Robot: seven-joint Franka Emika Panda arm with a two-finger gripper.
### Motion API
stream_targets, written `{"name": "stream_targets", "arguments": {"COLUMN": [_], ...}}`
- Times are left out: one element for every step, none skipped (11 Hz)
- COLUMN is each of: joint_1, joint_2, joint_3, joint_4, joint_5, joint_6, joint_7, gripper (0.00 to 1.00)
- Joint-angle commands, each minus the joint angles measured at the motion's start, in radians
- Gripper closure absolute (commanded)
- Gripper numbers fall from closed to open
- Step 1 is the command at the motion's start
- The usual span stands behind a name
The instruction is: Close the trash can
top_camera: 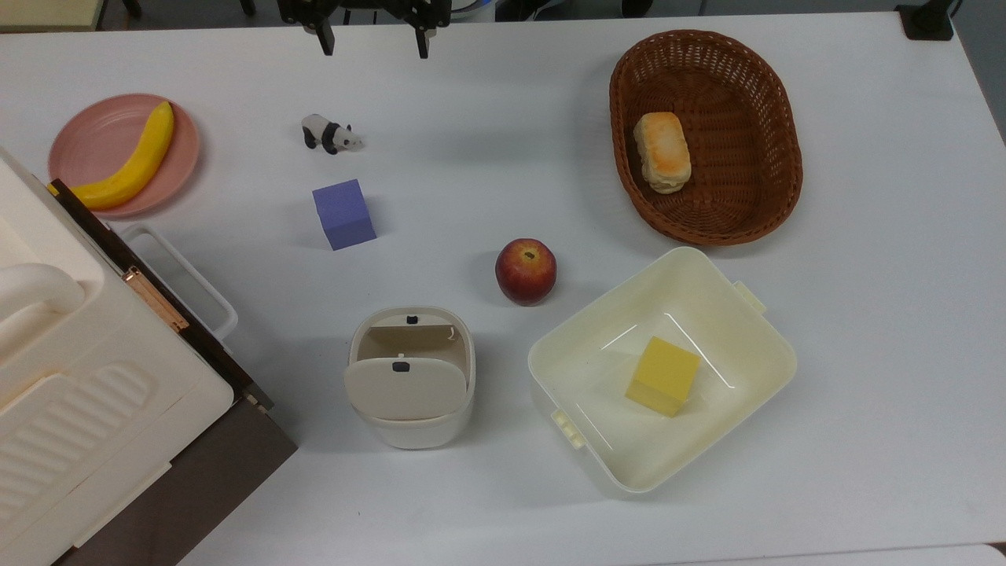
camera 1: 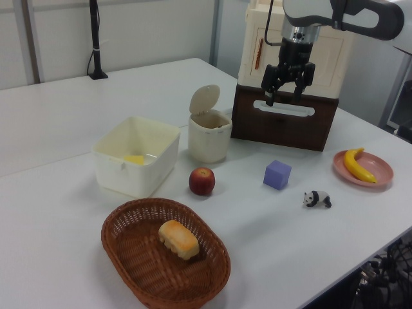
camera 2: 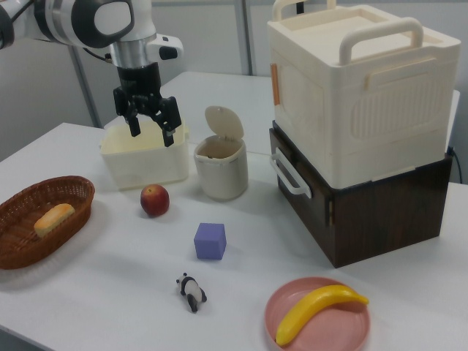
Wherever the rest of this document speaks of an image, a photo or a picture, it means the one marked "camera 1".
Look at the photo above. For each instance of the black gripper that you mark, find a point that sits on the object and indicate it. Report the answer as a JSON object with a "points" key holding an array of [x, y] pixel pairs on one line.
{"points": [[295, 54]]}

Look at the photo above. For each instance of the small cream lidded trash can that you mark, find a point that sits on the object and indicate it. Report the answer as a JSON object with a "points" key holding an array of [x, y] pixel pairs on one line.
{"points": [[209, 145]]}

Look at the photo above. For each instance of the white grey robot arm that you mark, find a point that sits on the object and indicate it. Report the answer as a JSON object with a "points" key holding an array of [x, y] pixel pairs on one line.
{"points": [[354, 13]]}

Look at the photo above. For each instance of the dark brown drawer unit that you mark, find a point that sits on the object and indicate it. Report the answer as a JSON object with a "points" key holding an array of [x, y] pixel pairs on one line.
{"points": [[289, 135]]}

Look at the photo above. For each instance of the purple cube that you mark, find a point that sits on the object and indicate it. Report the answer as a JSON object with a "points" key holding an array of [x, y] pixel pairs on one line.
{"points": [[276, 175]]}

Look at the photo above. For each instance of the yellow banana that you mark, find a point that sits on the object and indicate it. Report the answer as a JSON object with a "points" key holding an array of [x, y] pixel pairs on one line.
{"points": [[352, 167]]}

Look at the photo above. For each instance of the grey metal rack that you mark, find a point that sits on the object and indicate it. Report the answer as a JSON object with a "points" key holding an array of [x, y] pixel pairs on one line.
{"points": [[396, 96]]}

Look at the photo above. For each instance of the pink plate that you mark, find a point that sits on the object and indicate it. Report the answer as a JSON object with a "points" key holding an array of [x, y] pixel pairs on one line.
{"points": [[373, 162]]}

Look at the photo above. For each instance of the panda figurine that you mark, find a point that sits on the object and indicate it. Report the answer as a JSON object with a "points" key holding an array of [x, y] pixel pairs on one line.
{"points": [[317, 197]]}

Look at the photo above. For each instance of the red apple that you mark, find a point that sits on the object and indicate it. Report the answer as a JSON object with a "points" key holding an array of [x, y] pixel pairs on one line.
{"points": [[201, 181]]}

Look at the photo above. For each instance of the yellow foam cube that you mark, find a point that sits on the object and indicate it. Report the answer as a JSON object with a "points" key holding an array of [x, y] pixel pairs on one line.
{"points": [[135, 159]]}

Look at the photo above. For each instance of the white plastic storage box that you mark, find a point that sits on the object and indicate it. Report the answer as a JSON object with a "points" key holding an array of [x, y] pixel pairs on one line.
{"points": [[138, 183]]}

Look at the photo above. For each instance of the toasted bread loaf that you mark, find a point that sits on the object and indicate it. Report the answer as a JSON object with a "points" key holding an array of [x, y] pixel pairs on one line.
{"points": [[178, 239]]}

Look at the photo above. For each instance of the brown wicker basket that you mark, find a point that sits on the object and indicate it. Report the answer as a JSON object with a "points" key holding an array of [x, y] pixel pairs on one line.
{"points": [[145, 273]]}

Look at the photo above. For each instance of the black camera pole with base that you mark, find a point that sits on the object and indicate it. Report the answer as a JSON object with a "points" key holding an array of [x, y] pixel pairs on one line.
{"points": [[95, 32]]}

